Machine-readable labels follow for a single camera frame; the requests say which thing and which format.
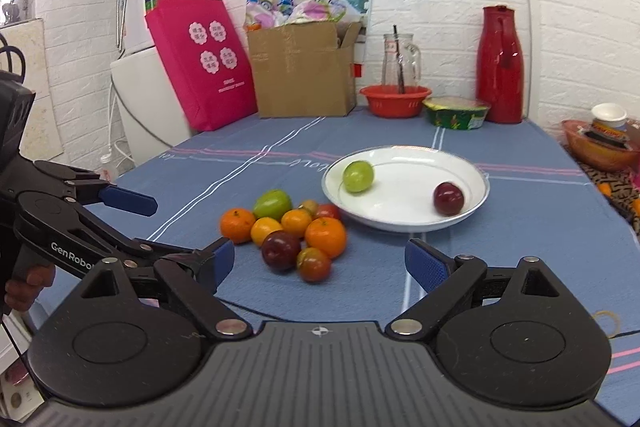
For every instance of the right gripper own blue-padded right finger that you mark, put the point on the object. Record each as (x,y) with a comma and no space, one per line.
(449,285)

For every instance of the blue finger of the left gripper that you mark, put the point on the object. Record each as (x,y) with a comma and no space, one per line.
(119,198)

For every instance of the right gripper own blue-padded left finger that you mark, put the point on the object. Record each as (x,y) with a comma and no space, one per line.
(190,278)

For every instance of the orange mandarin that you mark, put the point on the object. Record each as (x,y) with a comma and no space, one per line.
(235,224)
(296,222)

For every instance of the yellow orange small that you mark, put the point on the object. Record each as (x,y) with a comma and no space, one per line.
(262,228)

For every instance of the dark red plum large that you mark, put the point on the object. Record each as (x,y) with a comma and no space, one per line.
(448,199)

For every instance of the green mango-shaped fruit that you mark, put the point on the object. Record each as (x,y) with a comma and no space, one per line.
(272,204)

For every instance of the red-yellow plum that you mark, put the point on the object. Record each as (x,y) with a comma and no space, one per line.
(313,265)

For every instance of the large orange with stem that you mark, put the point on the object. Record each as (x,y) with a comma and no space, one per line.
(328,235)

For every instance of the green apple round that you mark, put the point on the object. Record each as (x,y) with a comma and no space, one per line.
(358,177)

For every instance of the person's left hand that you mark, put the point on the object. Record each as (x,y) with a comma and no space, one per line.
(21,294)

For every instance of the white appliance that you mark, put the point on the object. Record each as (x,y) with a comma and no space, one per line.
(152,117)

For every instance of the white ceramic plate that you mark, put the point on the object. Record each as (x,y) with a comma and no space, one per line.
(400,198)

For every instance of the red apple small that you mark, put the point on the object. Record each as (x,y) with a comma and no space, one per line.
(328,211)

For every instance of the yellow rubber band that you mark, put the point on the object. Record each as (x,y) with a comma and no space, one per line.
(609,322)

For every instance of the green instant noodle bowl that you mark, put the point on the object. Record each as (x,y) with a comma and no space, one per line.
(451,112)

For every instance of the pink tote bag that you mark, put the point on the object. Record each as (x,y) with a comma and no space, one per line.
(204,60)

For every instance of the red plastic basket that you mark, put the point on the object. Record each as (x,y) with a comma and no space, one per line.
(388,102)

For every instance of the orange woven bowl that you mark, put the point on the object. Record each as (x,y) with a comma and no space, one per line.
(595,153)

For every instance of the cardboard box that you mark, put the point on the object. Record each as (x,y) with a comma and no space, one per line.
(304,70)

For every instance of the glass pitcher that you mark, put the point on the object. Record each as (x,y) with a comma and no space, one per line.
(402,62)

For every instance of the red thermos jug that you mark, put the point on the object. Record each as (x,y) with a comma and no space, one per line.
(500,66)

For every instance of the floral cloth in box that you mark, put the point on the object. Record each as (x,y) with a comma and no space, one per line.
(268,14)

